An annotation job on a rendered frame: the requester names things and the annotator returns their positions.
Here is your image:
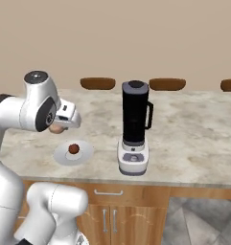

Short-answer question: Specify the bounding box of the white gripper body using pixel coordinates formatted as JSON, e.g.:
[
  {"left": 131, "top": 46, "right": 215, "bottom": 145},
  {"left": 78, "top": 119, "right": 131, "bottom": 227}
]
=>
[{"left": 54, "top": 110, "right": 82, "bottom": 130}]

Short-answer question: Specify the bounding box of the orange peach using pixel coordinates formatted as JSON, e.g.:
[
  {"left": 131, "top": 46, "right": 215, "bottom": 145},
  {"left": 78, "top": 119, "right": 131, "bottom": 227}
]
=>
[{"left": 49, "top": 122, "right": 68, "bottom": 135}]

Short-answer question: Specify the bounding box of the red apple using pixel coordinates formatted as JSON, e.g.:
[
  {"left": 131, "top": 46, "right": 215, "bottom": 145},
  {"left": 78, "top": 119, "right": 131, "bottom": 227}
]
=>
[{"left": 68, "top": 143, "right": 81, "bottom": 155}]

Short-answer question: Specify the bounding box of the grey round plate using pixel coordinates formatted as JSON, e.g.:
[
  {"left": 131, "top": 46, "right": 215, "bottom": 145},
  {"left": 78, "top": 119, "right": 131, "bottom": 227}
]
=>
[{"left": 53, "top": 140, "right": 95, "bottom": 167}]

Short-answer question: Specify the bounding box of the black and white blender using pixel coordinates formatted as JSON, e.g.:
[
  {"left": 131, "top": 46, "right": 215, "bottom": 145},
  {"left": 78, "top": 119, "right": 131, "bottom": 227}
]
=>
[{"left": 117, "top": 79, "right": 154, "bottom": 177}]

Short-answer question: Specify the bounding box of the brown wooden stool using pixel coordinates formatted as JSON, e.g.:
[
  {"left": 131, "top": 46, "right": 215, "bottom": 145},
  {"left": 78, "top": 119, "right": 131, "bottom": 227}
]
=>
[
  {"left": 219, "top": 78, "right": 231, "bottom": 93},
  {"left": 149, "top": 78, "right": 187, "bottom": 92},
  {"left": 80, "top": 77, "right": 117, "bottom": 91}
]

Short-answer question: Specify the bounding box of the wooden drawer front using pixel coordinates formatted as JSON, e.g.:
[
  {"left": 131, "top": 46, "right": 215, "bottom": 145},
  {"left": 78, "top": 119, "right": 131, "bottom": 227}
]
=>
[{"left": 76, "top": 183, "right": 172, "bottom": 209}]

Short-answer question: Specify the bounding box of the wooden cupboard door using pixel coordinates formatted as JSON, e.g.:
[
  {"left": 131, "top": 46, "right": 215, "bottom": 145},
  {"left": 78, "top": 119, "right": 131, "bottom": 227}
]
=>
[
  {"left": 76, "top": 204, "right": 111, "bottom": 245},
  {"left": 109, "top": 205, "right": 169, "bottom": 245}
]

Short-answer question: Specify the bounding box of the silver drawer handle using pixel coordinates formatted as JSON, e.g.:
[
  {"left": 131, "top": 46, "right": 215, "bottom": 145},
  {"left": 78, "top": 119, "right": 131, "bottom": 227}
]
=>
[{"left": 93, "top": 189, "right": 125, "bottom": 197}]

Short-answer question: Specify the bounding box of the silver cupboard door handle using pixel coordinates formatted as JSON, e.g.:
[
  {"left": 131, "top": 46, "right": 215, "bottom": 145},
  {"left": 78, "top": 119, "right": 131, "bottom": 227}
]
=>
[
  {"left": 112, "top": 209, "right": 119, "bottom": 234},
  {"left": 102, "top": 209, "right": 108, "bottom": 234}
]

